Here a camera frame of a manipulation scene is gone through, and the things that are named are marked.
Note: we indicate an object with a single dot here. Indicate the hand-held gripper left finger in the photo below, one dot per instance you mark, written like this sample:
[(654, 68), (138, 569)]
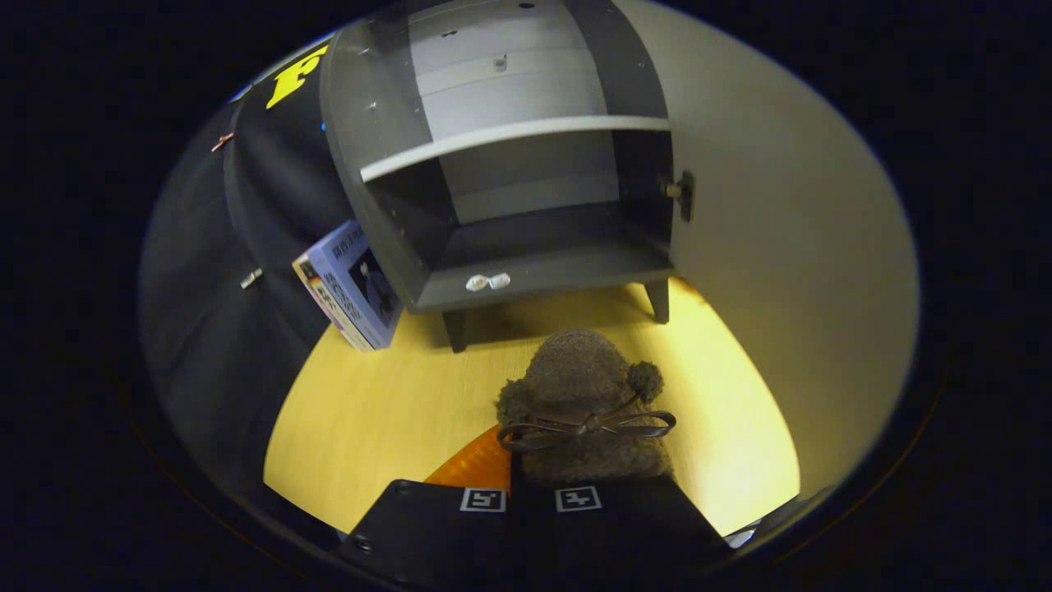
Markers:
[(436, 534)]

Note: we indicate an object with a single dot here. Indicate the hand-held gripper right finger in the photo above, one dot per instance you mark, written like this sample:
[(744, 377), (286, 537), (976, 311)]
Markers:
[(625, 526)]

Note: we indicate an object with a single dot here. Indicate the brown fuzzy shoe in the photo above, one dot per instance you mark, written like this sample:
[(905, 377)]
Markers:
[(575, 378)]

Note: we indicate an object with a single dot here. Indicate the grey shoe cabinet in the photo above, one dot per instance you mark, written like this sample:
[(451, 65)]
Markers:
[(526, 284)]

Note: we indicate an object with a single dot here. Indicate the beige shoe cabinet door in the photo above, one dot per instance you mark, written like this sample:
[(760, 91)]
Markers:
[(781, 247)]

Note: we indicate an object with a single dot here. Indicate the blue cover book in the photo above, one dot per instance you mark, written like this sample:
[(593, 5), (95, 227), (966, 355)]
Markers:
[(362, 279)]

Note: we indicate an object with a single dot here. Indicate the black backdrop cloth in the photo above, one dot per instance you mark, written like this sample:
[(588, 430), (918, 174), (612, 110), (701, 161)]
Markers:
[(205, 329)]

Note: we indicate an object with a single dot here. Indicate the silver clothes peg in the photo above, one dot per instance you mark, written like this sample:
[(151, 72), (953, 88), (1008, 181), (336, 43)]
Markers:
[(251, 278)]

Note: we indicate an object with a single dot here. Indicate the red clothes peg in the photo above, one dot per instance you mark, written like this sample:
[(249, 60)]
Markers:
[(223, 141)]

